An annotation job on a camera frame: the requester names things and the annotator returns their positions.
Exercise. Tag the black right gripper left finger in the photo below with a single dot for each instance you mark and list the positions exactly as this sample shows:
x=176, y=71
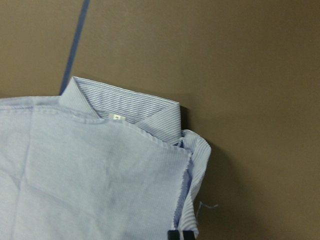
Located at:
x=173, y=235

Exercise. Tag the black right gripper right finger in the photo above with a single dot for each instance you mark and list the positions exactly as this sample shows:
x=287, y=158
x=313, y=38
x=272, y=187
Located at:
x=188, y=235

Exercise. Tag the light blue striped shirt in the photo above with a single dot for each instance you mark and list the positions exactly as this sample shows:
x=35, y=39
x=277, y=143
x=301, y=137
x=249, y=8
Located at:
x=98, y=162

